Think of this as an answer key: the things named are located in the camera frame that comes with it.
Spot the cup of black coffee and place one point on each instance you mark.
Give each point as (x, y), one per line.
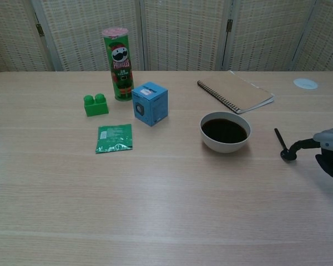
(224, 147)

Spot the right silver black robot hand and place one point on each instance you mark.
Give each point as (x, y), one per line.
(331, 138)

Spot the green foil sachet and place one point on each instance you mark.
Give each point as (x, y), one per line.
(113, 138)

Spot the white round table grommet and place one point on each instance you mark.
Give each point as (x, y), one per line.
(305, 83)

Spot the blue cardboard box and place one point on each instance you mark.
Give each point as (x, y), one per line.
(150, 108)

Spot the green building block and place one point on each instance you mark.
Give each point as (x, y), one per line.
(95, 108)

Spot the woven folding screen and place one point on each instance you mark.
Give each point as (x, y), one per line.
(86, 33)

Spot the brown spiral notebook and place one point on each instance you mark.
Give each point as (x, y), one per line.
(238, 91)

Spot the black plastic spoon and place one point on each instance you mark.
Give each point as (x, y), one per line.
(279, 137)

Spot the green Pringles can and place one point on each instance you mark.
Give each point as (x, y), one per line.
(120, 83)

